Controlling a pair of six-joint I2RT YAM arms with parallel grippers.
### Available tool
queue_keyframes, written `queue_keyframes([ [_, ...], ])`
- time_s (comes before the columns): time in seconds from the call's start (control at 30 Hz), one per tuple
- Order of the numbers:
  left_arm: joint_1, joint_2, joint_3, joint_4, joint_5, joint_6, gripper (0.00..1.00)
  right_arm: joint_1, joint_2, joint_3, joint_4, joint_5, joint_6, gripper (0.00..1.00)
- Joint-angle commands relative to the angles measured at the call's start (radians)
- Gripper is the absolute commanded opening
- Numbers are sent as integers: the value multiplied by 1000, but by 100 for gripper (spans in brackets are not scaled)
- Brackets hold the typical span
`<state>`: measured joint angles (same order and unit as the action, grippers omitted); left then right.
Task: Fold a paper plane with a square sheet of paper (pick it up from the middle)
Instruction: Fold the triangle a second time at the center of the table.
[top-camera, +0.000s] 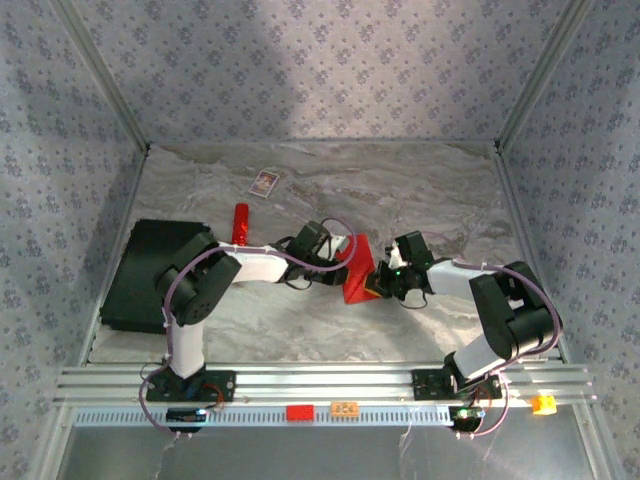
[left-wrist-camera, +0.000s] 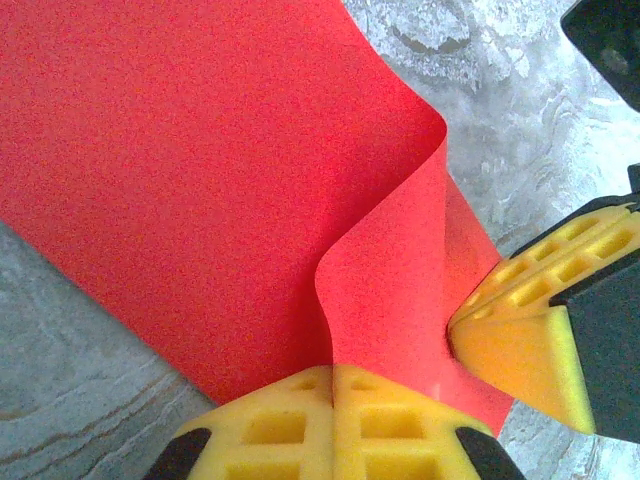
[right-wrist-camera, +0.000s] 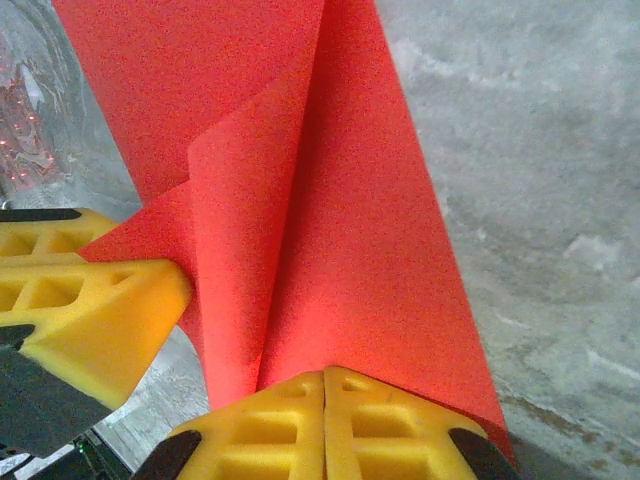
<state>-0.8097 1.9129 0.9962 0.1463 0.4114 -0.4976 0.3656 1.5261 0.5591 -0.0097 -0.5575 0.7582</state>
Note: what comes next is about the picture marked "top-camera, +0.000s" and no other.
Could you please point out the aluminium frame post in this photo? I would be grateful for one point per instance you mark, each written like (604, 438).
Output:
(541, 75)

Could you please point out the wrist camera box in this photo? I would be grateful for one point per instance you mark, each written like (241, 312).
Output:
(340, 241)
(396, 255)

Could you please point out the red rhinestone cylinder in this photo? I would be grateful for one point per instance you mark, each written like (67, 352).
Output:
(241, 225)

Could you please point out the orange number tag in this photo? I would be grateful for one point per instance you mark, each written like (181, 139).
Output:
(345, 409)

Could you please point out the black ribbed case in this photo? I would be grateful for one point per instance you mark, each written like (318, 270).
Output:
(135, 270)

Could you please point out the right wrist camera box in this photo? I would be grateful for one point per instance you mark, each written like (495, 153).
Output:
(396, 255)

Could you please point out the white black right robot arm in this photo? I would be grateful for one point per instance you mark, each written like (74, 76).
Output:
(450, 277)

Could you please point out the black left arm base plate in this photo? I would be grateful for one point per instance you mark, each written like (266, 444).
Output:
(165, 390)

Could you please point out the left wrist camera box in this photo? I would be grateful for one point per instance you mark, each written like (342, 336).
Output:
(340, 241)

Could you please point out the aluminium table side rail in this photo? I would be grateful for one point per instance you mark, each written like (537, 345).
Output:
(134, 190)
(523, 225)

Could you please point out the small picture card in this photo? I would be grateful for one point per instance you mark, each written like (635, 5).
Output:
(263, 183)

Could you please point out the black controller board with led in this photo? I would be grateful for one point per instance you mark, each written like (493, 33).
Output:
(465, 415)

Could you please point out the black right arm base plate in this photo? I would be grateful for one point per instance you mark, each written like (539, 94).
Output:
(430, 385)

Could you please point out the yellow orange plastic block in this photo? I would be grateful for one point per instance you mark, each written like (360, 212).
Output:
(543, 405)

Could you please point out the red plastic block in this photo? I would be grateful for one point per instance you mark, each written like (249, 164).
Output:
(300, 412)

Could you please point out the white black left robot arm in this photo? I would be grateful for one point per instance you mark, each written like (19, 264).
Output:
(185, 345)

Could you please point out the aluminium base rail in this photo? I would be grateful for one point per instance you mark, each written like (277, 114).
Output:
(325, 380)

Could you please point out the red square paper sheet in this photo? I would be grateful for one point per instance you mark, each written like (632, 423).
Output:
(357, 280)

